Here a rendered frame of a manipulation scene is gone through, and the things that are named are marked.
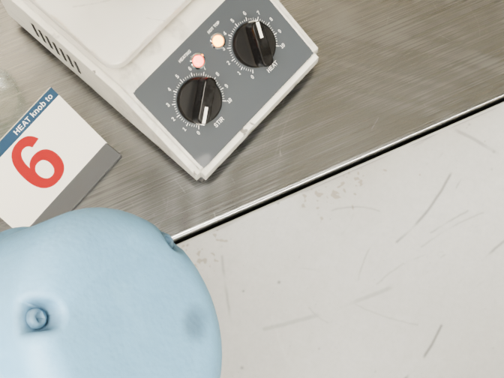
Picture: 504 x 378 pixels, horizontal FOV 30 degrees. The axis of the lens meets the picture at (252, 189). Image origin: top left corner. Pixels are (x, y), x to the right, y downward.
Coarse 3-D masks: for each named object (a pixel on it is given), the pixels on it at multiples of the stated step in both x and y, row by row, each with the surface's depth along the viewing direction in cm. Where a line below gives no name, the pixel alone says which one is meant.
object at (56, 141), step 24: (48, 120) 66; (72, 120) 67; (24, 144) 65; (48, 144) 66; (72, 144) 67; (0, 168) 65; (24, 168) 66; (48, 168) 67; (72, 168) 67; (0, 192) 65; (24, 192) 66; (48, 192) 67; (24, 216) 66
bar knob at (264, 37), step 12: (252, 24) 64; (264, 24) 66; (240, 36) 65; (252, 36) 64; (264, 36) 64; (240, 48) 65; (252, 48) 65; (264, 48) 64; (240, 60) 65; (252, 60) 65; (264, 60) 64
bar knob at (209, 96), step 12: (192, 84) 64; (204, 84) 63; (180, 96) 64; (192, 96) 64; (204, 96) 63; (216, 96) 65; (180, 108) 64; (192, 108) 64; (204, 108) 63; (216, 108) 65; (192, 120) 64; (204, 120) 63
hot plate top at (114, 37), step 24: (48, 0) 62; (72, 0) 62; (96, 0) 62; (120, 0) 62; (144, 0) 62; (168, 0) 62; (72, 24) 62; (96, 24) 62; (120, 24) 62; (144, 24) 62; (96, 48) 61; (120, 48) 61
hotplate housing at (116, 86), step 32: (192, 0) 64; (224, 0) 65; (32, 32) 68; (64, 32) 64; (160, 32) 64; (192, 32) 64; (96, 64) 63; (128, 64) 63; (128, 96) 63; (160, 128) 64; (192, 160) 65
